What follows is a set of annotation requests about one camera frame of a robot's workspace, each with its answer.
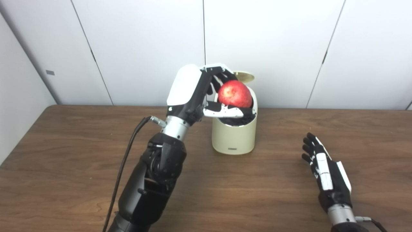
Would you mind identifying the black bin liner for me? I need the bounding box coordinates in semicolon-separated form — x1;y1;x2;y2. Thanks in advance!
219;108;255;127

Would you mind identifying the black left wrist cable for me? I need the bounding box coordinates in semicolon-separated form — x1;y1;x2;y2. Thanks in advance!
102;116;166;232

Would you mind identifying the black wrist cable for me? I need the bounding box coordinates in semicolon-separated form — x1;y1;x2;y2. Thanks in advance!
102;116;166;232
354;216;388;232

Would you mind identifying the red apple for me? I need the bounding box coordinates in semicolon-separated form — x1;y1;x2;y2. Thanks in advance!
218;80;253;108

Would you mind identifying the cream lidded trash can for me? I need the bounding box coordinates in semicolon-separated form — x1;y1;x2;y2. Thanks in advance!
211;85;258;155

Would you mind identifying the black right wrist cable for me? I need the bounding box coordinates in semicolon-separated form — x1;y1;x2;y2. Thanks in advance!
354;216;388;232

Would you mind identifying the white and black right hand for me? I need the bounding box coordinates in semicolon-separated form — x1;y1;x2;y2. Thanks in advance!
302;132;353;213

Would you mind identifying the white and black left hand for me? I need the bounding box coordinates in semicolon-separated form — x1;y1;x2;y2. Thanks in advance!
166;63;255;126

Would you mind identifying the cream round bin lid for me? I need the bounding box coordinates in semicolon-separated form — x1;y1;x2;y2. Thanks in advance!
233;71;255;83

